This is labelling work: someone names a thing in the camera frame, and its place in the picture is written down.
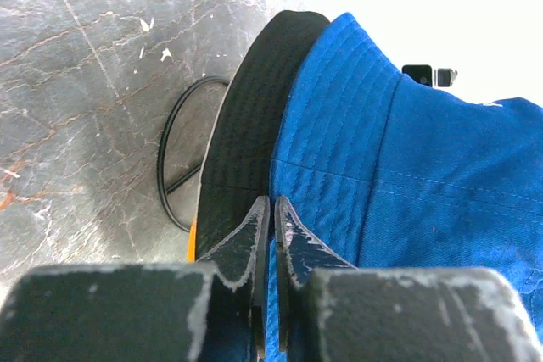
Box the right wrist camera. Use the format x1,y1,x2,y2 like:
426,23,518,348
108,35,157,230
401,64,457,88

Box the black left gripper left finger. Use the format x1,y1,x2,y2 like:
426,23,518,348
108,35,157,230
200,196,270,358

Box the yellow bucket hat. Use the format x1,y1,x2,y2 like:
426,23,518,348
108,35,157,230
187,218,197,263

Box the navy blue hat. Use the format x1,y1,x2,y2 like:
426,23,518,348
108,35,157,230
262,12,543,354

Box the black hat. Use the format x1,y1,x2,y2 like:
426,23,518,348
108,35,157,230
195,10,330,260

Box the black wire hat stand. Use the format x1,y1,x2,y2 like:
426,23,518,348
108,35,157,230
155,75,230,232

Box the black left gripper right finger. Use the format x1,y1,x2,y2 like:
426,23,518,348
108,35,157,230
274,196,354,354

